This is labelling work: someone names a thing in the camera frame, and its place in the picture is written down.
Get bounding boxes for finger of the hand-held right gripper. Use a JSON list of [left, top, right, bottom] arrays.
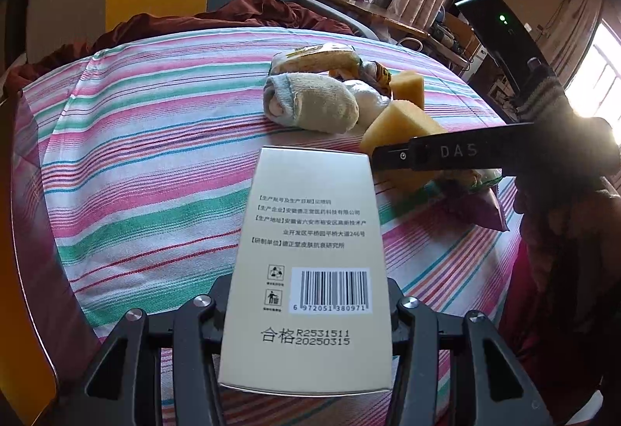
[[371, 139, 414, 172]]

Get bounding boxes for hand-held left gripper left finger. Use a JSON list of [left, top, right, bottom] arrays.
[[80, 276, 232, 426]]

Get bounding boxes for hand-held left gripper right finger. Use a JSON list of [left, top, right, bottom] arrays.
[[385, 278, 554, 426]]

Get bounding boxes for large yellow sponge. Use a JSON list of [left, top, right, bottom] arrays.
[[359, 99, 449, 194]]

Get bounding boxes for white sock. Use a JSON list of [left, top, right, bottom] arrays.
[[347, 80, 392, 130]]

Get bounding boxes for small yellow sponge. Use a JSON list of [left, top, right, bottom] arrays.
[[389, 70, 426, 112]]

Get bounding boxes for small printed snack packet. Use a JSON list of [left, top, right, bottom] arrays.
[[360, 61, 395, 97]]

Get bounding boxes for green white snack packet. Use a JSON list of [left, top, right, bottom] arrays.
[[466, 168, 503, 194]]

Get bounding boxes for beige sock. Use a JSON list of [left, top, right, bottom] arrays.
[[263, 73, 360, 134]]

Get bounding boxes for purple snack packet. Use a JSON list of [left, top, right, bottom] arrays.
[[449, 187, 511, 233]]

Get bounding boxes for beige cardboard box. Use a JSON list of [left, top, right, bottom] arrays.
[[217, 146, 395, 396]]

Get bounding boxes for yellow green snack packet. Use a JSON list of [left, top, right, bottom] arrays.
[[270, 43, 364, 82]]

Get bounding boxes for window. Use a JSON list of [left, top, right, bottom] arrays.
[[570, 21, 621, 118]]

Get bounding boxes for wooden desk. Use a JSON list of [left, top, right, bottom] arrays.
[[298, 0, 469, 68]]

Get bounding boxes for striped bed sheet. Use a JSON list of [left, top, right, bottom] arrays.
[[12, 29, 522, 426]]

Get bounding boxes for maroon blanket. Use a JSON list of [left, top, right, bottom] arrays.
[[2, 0, 357, 97]]

